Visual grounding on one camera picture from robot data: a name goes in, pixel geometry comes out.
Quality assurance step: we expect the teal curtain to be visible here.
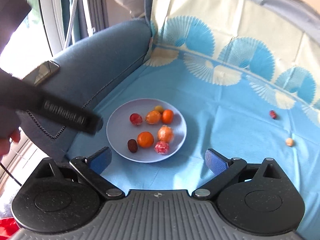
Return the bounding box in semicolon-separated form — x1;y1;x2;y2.
60;0;81;48

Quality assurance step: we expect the red object on floor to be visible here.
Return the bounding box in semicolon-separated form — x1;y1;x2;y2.
0;217;19;240

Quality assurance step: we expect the orange kumquat fruit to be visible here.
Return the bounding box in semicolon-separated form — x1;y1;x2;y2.
162;109;174;125

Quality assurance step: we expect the person's left hand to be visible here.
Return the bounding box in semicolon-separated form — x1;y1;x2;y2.
0;129;21;157

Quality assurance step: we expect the light blue round plate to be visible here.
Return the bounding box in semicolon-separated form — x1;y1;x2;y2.
106;98;187;163

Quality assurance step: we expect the white braided cable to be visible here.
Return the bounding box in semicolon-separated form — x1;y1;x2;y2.
63;0;80;49

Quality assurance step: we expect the blue fan-pattern cloth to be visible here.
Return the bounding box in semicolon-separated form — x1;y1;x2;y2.
64;0;320;240

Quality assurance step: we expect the pink lychee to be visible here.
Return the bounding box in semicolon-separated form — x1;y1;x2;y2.
154;141;170;155

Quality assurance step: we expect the small yellow-green fruit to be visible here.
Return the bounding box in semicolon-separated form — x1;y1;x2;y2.
154;105;164;114

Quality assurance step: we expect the blue fabric sofa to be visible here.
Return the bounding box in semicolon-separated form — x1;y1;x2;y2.
18;0;152;161

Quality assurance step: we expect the red cherry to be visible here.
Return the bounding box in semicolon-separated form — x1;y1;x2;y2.
130;113;143;126

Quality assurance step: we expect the small pale yellow fruit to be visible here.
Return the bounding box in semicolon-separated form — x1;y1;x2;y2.
285;138;294;147

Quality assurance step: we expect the black smartphone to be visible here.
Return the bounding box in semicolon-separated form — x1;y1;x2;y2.
22;61;60;86

